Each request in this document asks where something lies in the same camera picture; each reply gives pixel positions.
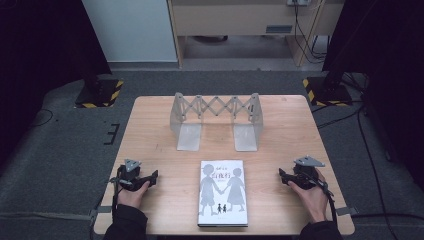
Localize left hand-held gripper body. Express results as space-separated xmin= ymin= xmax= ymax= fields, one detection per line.
xmin=117 ymin=158 xmax=151 ymax=192

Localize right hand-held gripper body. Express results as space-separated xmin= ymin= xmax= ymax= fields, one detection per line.
xmin=289 ymin=155 xmax=326 ymax=191

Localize grey metal extendable book stand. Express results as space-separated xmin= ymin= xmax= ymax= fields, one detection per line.
xmin=169 ymin=92 xmax=264 ymax=153

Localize white book with grey silhouettes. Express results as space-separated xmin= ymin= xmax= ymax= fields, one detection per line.
xmin=197 ymin=159 xmax=249 ymax=228

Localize person's left hand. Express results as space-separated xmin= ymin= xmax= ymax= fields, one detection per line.
xmin=116 ymin=180 xmax=151 ymax=210

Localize person's right hand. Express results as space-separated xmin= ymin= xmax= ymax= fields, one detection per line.
xmin=287 ymin=167 xmax=330 ymax=224

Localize black stand base striped edge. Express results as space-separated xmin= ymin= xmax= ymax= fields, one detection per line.
xmin=302 ymin=76 xmax=353 ymax=108
xmin=74 ymin=78 xmax=125 ymax=109

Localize white panel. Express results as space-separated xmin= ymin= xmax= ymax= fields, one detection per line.
xmin=81 ymin=0 xmax=179 ymax=64

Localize dark curtain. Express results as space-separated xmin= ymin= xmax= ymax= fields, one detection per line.
xmin=0 ymin=0 xmax=113 ymax=171
xmin=321 ymin=0 xmax=424 ymax=193

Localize light wooden desk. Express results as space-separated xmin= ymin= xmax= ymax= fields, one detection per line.
xmin=167 ymin=0 xmax=346 ymax=69

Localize left hand-held gripper black cable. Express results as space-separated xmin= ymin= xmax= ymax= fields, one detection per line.
xmin=109 ymin=165 xmax=125 ymax=214

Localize hand-held gripper black cable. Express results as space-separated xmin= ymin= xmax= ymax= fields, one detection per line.
xmin=109 ymin=165 xmax=125 ymax=214
xmin=308 ymin=171 xmax=339 ymax=231

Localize right hand-held gripper black cable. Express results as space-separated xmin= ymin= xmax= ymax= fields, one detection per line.
xmin=308 ymin=171 xmax=339 ymax=231

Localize grey strap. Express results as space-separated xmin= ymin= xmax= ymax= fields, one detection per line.
xmin=334 ymin=206 xmax=358 ymax=217

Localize thin black floor cable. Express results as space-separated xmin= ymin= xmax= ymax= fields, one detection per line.
xmin=30 ymin=108 xmax=55 ymax=128

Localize hanging black cables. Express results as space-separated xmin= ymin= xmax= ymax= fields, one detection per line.
xmin=292 ymin=0 xmax=331 ymax=65

